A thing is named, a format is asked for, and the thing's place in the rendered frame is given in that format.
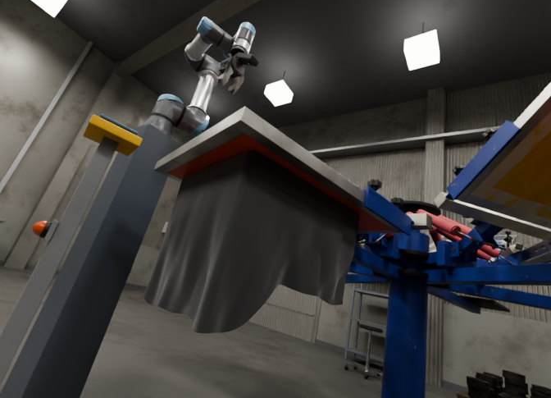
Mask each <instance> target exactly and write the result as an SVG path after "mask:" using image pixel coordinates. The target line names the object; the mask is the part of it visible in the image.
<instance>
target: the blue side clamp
mask: <svg viewBox="0 0 551 398"><path fill-rule="evenodd" d="M363 191H364V192H366V197H365V203H364V207H365V208H367V209H369V210H370V211H372V212H373V213H374V214H376V215H377V216H379V217H381V218H382V219H384V220H385V221H387V222H388V223H389V224H391V225H392V226H394V227H396V228H397V229H399V230H400V231H401V232H403V233H404V234H406V235H407V236H410V235H411V221H412V219H411V218H410V217H409V216H408V215H407V214H406V213H404V212H403V211H401V210H400V209H399V208H397V207H396V206H394V205H393V204H392V203H391V202H390V201H388V200H387V199H385V198H384V197H383V196H381V195H380V194H378V193H377V192H376V191H374V190H373V189H372V188H371V187H370V186H367V189H366V190H363Z"/></svg>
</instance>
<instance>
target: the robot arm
mask: <svg viewBox="0 0 551 398"><path fill-rule="evenodd" d="M197 32H198V35H197V36H196V37H195V39H194V40H193V42H192V43H189V44H188V45H187V46H186V48H185V50H184V55H185V59H186V61H187V63H188V64H189V66H190V67H191V68H192V69H193V70H195V71H196V72H197V73H199V74H198V77H199V82H198V86H197V88H196V90H195V93H194V96H193V99H192V102H191V104H190V105H189V106H188V107H184V106H183V102H182V101H181V99H180V98H178V97H176V96H175V95H172V94H163V95H161V96H160V97H159V99H158V100H157V101H156V105H155V107H154V109H153V111H152V113H151V115H150V117H149V119H147V120H146V121H145V122H144V123H143V125H145V124H148V123H149V124H151V125H152V126H154V127H156V128H157V129H159V130H160V131H161V132H163V133H164V134H166V135H168V136H169V137H171V138H172V131H173V127H176V128H178V129H180V130H182V131H183V132H185V133H187V134H189V135H192V136H193V137H197V136H199V135H201V134H202V133H203V132H204V131H205V129H206V128H207V125H208V123H209V120H208V119H206V118H207V114H206V109H207V105H208V102H209V99H210V97H211V94H212V90H213V87H214V86H215V85H218V84H220V82H221V81H222V85H223V86H225V85H226V84H227V83H228V80H229V81H232V80H233V84H232V85H231V86H230V87H229V91H232V92H231V94H235V93H236V92H237V90H238V89H239V87H240V86H241V85H242V83H243V82H244V75H245V74H244V71H245V69H244V65H248V66H257V65H258V63H259V61H258V60H257V59H256V58H255V57H254V56H253V54H249V51H250V48H251V45H252V43H253V39H254V37H255V36H254V35H255V33H256V30H255V28H254V26H253V25H252V24H250V23H248V22H244V23H242V24H241V25H240V27H239V30H238V32H237V33H236V35H235V36H234V37H233V38H232V37H231V36H230V35H229V34H227V33H226V32H225V31H224V30H223V29H221V28H220V27H219V26H217V25H216V24H215V23H213V21H210V20H209V19H208V18H206V17H203V18H202V19H201V21H200V23H199V25H198V28H197ZM212 44H214V45H216V46H217V47H218V48H219V49H221V50H222V51H223V56H224V57H225V60H224V61H222V62H221V63H219V62H217V61H216V60H214V59H213V58H211V57H210V56H208V55H207V54H206V53H205V52H206V51H207V50H208V48H209V47H210V46H211V45H212ZM221 64H222V65H221ZM237 76H238V77H237Z"/></svg>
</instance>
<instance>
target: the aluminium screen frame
mask: <svg viewBox="0 0 551 398"><path fill-rule="evenodd" d="M243 134H246V135H247V136H249V137H250V138H252V139H253V140H255V141H257V142H258V143H259V144H261V145H263V146H264V147H266V148H267V149H269V150H270V151H272V152H273V153H275V154H277V155H278V156H280V157H281V158H283V159H284V160H286V161H287V162H289V163H291V164H292V165H294V166H295V167H297V168H298V169H300V170H301V171H303V172H305V173H306V174H308V175H309V176H311V177H312V178H314V179H315V180H317V181H319V182H320V183H322V184H323V185H325V186H326V187H328V188H329V189H331V190H333V191H334V192H335V193H337V194H339V195H340V196H342V197H343V198H345V199H346V200H348V201H349V202H351V203H352V204H354V205H356V206H357V207H359V208H360V209H362V210H363V211H365V212H366V213H368V214H370V215H371V216H373V217H374V218H376V219H377V220H379V221H380V222H382V223H384V224H385V225H386V226H388V227H390V228H391V229H393V230H392V231H357V233H358V234H371V233H403V232H401V231H400V230H399V229H397V228H396V227H394V226H392V225H391V224H389V223H388V222H387V221H385V220H384V219H382V218H381V217H379V216H377V215H376V214H374V213H373V212H372V211H370V210H369V209H367V208H365V207H364V203H365V197H366V192H364V191H363V190H361V189H360V188H358V187H357V186H355V185H354V184H353V183H352V182H350V181H349V180H347V179H346V178H344V177H343V176H341V175H340V174H339V173H338V172H336V171H335V170H333V169H332V168H331V167H329V166H327V165H326V164H325V163H323V162H322V161H321V160H320V159H318V158H317V157H315V156H314V155H312V154H311V153H309V152H308V151H307V150H306V149H304V148H303V147H301V146H300V145H299V144H297V143H295V142H294V141H293V140H291V139H290V138H289V137H288V136H286V135H285V134H283V133H282V132H280V131H279V130H277V129H276V128H275V127H274V126H272V125H271V124H269V123H268V122H267V121H265V120H263V119H262V118H261V117H259V116H258V115H257V114H256V113H254V112H252V111H251V110H250V109H248V108H246V107H243V108H241V109H239V110H238V111H237V112H235V113H233V114H232V115H230V116H229V117H227V118H226V119H224V120H223V121H221V122H219V123H217V124H216V125H214V126H213V127H211V128H210V129H208V130H206V131H204V132H203V133H202V134H201V135H199V136H197V137H195V138H194V139H192V140H190V141H189V142H188V143H186V144H184V145H182V146H181V147H179V148H178V149H177V150H175V151H173V152H172V153H170V154H168V155H166V156H165V157H164V158H162V159H160V160H159V161H157V164H156V166H155V167H154V171H156V172H159V173H161V174H163V175H165V176H169V177H170V178H172V179H174V180H177V181H179V182H182V180H181V179H180V178H177V177H175V176H173V175H171V174H168V173H167V172H169V171H171V170H173V169H175V168H177V167H179V166H181V165H183V164H185V163H187V162H189V161H191V160H193V159H195V158H197V157H199V156H201V155H203V154H205V153H207V152H209V151H211V150H213V149H215V148H217V147H219V146H221V145H223V144H225V143H227V142H229V141H231V140H233V139H235V138H237V137H239V136H241V135H243Z"/></svg>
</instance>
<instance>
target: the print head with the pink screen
mask: <svg viewBox="0 0 551 398"><path fill-rule="evenodd" d="M505 234H507V238H505V239H503V240H504V241H505V242H507V248H506V250H502V251H500V253H501V255H502V256H503V257H504V258H505V259H506V260H508V261H509V262H511V263H513V264H515V265H522V264H537V263H550V262H551V245H550V244H549V242H548V241H546V240H543V241H541V242H540V243H537V244H535V245H532V246H531V247H529V248H527V247H525V248H523V245H521V244H520V243H518V244H516V245H514V244H513V243H512V237H511V236H509V235H510V234H511V231H510V230H506V231H505ZM509 243H510V244H511V246H510V247H509ZM491 263H496V266H507V265H511V264H510V263H508V262H507V261H505V260H503V259H502V258H500V259H497V260H495V261H493V262H491Z"/></svg>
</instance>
